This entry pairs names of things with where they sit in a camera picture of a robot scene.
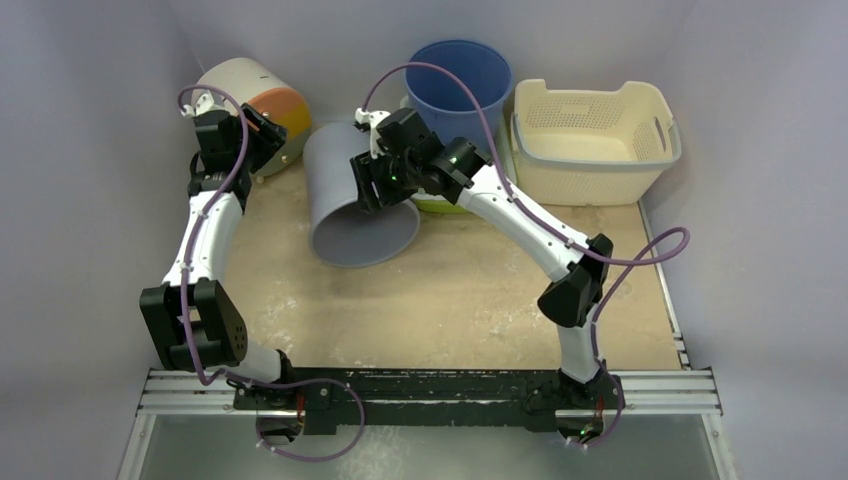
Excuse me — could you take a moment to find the grey plastic bucket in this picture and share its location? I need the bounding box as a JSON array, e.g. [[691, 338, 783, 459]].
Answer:
[[303, 122, 420, 268]]

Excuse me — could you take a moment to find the blue plastic bucket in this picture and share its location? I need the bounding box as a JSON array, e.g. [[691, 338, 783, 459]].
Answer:
[[404, 39, 513, 152]]

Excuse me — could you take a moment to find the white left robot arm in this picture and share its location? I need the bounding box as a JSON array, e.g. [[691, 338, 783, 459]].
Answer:
[[139, 95, 298, 409]]

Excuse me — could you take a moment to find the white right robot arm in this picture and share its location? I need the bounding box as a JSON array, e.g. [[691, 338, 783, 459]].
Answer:
[[350, 108, 612, 407]]

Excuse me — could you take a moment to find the green and white tray basket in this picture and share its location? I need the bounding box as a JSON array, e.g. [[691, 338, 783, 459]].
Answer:
[[410, 132, 519, 215]]

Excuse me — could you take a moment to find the round drawer box orange yellow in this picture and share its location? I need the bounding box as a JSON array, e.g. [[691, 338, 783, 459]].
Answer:
[[197, 57, 312, 183]]

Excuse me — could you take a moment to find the cream perforated basket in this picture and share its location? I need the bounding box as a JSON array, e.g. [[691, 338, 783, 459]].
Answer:
[[510, 79, 682, 206]]

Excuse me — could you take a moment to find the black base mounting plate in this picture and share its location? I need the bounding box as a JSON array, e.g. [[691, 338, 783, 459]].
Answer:
[[227, 367, 625, 446]]

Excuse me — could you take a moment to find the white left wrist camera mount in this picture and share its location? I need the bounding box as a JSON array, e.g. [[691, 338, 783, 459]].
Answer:
[[181, 90, 227, 118]]

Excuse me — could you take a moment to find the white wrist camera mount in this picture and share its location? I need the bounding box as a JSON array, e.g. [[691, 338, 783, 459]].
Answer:
[[354, 107, 391, 159], [181, 90, 227, 118]]

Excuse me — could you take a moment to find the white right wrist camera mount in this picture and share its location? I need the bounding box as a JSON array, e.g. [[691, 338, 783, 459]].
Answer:
[[354, 107, 391, 159]]

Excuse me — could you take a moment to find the aluminium rail frame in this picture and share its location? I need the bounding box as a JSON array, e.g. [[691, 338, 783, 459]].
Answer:
[[120, 196, 737, 479]]

